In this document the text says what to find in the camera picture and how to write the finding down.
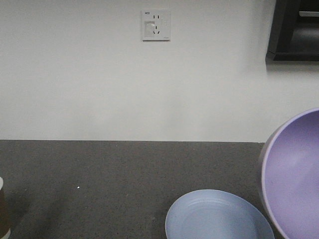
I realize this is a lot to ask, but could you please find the purple plastic bowl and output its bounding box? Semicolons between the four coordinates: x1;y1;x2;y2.
257;108;319;239

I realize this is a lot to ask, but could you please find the brown paper cup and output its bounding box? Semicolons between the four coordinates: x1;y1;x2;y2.
0;178;11;239

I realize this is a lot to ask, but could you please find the light blue plastic plate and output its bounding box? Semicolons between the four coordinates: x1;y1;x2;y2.
165;189;275;239

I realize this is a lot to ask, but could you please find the white wall power socket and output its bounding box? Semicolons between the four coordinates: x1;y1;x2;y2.
141;9;171;42

